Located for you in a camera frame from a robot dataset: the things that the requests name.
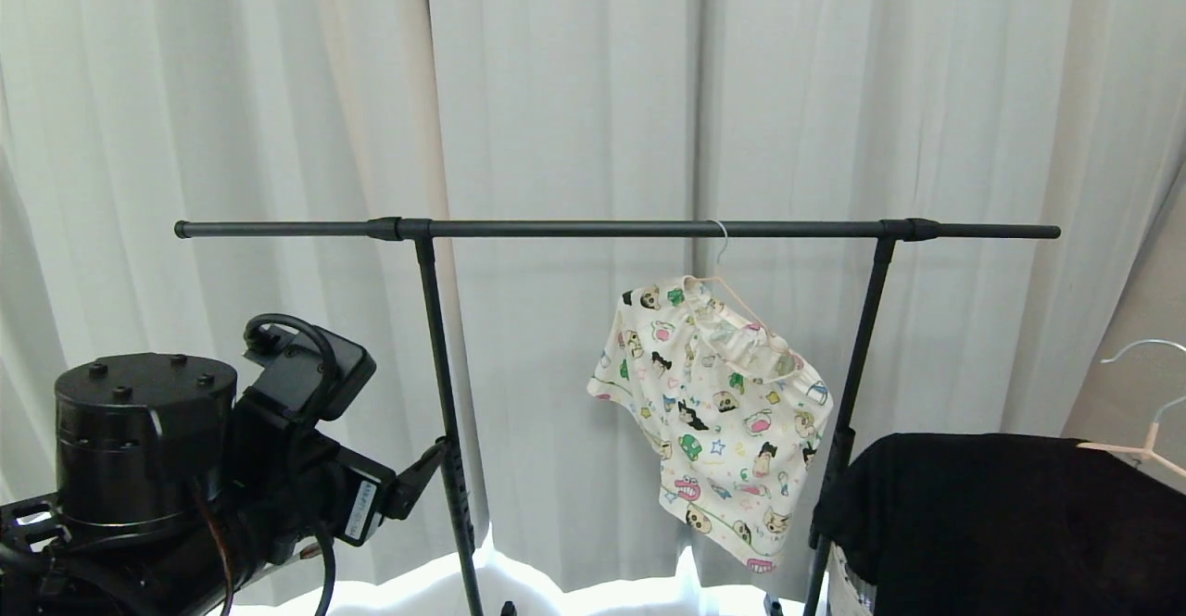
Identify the white curtain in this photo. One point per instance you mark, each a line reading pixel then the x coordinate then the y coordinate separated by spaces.
pixel 278 88

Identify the pink clothes hanger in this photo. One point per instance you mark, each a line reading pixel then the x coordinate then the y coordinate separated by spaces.
pixel 722 247
pixel 1152 440

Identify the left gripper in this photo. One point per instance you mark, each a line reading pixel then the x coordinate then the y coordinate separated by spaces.
pixel 296 496

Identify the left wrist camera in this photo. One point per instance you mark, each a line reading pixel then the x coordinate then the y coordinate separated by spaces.
pixel 315 375

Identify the cream printed garment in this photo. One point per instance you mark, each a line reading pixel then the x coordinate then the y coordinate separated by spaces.
pixel 723 431

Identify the black garment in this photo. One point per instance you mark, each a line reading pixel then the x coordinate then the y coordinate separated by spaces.
pixel 1019 523

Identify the black clothes rack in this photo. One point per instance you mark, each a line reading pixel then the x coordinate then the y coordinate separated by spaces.
pixel 556 228

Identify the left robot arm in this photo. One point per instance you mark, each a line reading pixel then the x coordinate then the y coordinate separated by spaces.
pixel 139 440

